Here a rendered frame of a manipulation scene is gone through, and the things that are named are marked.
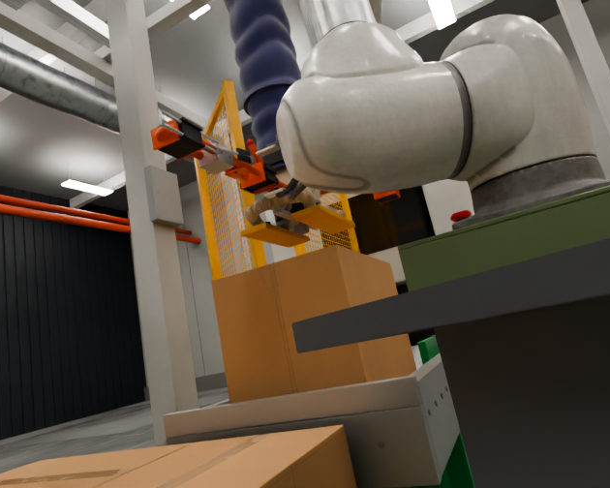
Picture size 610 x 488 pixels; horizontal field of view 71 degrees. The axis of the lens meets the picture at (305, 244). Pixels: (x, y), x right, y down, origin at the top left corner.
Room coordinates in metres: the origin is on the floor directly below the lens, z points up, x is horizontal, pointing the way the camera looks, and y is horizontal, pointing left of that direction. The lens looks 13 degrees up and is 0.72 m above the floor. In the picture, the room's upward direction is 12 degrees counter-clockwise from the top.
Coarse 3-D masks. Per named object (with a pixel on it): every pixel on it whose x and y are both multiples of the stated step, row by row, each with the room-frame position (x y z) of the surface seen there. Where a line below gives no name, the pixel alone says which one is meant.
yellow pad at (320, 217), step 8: (312, 208) 1.24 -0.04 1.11; (320, 208) 1.23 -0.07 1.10; (296, 216) 1.26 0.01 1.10; (304, 216) 1.26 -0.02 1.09; (312, 216) 1.28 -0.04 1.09; (320, 216) 1.30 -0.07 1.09; (328, 216) 1.32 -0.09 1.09; (336, 216) 1.35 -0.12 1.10; (312, 224) 1.37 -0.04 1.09; (320, 224) 1.39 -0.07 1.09; (328, 224) 1.41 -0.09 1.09; (336, 224) 1.43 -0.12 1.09; (344, 224) 1.46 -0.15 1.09; (352, 224) 1.51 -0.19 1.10; (328, 232) 1.54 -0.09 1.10; (336, 232) 1.56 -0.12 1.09
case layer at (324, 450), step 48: (288, 432) 0.99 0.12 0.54; (336, 432) 0.91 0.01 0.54; (0, 480) 1.13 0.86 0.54; (48, 480) 1.00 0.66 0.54; (96, 480) 0.90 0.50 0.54; (144, 480) 0.82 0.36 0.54; (192, 480) 0.75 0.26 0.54; (240, 480) 0.69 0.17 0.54; (288, 480) 0.72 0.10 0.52; (336, 480) 0.87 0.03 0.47
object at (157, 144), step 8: (176, 128) 0.83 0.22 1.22; (152, 136) 0.86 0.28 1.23; (168, 136) 0.84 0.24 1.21; (176, 136) 0.84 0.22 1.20; (152, 144) 0.86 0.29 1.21; (160, 144) 0.85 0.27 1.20; (168, 144) 0.85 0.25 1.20; (176, 144) 0.86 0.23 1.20; (184, 144) 0.87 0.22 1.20; (192, 144) 0.88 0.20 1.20; (168, 152) 0.89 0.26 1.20; (176, 152) 0.90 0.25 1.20; (184, 152) 0.90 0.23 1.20; (192, 152) 0.91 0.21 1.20
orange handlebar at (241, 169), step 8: (160, 128) 0.83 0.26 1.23; (160, 136) 0.84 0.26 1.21; (208, 144) 0.94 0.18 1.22; (200, 152) 0.97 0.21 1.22; (208, 152) 0.96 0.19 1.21; (232, 168) 1.10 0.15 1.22; (240, 168) 1.08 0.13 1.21; (248, 168) 1.10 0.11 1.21; (256, 168) 1.14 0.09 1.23; (232, 176) 1.12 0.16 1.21; (240, 176) 1.13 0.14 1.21; (248, 176) 1.17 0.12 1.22; (280, 184) 1.27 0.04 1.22; (320, 192) 1.43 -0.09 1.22; (328, 192) 1.43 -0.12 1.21; (384, 192) 1.57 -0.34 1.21
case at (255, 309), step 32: (320, 256) 1.09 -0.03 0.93; (352, 256) 1.19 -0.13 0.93; (224, 288) 1.21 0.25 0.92; (256, 288) 1.17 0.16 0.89; (288, 288) 1.13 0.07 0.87; (320, 288) 1.10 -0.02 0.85; (352, 288) 1.12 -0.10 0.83; (384, 288) 1.45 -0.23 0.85; (224, 320) 1.21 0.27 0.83; (256, 320) 1.18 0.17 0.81; (288, 320) 1.14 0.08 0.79; (224, 352) 1.22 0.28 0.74; (256, 352) 1.18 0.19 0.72; (288, 352) 1.15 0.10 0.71; (320, 352) 1.11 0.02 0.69; (352, 352) 1.08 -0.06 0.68; (384, 352) 1.27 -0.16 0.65; (256, 384) 1.19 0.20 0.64; (288, 384) 1.15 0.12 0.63; (320, 384) 1.12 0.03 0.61
